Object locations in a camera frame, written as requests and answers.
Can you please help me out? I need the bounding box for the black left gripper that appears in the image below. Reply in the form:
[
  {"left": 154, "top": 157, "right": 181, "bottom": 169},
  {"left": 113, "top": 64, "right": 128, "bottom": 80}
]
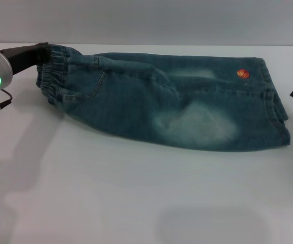
[{"left": 0, "top": 42, "right": 52, "bottom": 76}]

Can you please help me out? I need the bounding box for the blue denim shorts cartoon print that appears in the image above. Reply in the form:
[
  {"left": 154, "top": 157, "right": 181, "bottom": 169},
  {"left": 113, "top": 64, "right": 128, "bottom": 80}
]
[{"left": 36, "top": 44, "right": 291, "bottom": 154}]

